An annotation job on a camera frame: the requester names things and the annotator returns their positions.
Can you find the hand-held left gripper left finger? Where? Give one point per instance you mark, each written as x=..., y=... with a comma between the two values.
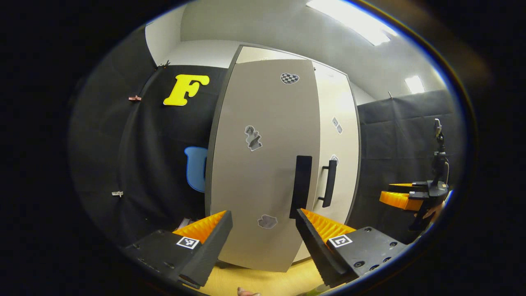
x=209, y=255

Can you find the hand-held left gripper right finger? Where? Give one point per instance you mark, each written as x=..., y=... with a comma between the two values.
x=314, y=250

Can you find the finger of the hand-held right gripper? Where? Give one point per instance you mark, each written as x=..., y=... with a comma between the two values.
x=400, y=200
x=411, y=187

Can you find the white cabinet door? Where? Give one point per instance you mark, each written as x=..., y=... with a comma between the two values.
x=343, y=144
x=263, y=185

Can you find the grey and white cabinet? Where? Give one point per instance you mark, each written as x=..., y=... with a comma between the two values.
x=208, y=172

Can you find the black backdrop cloth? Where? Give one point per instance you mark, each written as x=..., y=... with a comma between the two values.
x=394, y=135
x=152, y=164

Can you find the small ceiling light panel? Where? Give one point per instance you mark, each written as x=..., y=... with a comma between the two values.
x=415, y=84

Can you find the pink cloth clip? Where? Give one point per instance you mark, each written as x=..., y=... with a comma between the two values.
x=134, y=98

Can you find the long ceiling light panel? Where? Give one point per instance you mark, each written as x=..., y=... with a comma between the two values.
x=353, y=20

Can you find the black cloth clip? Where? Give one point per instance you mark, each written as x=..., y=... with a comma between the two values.
x=164, y=64

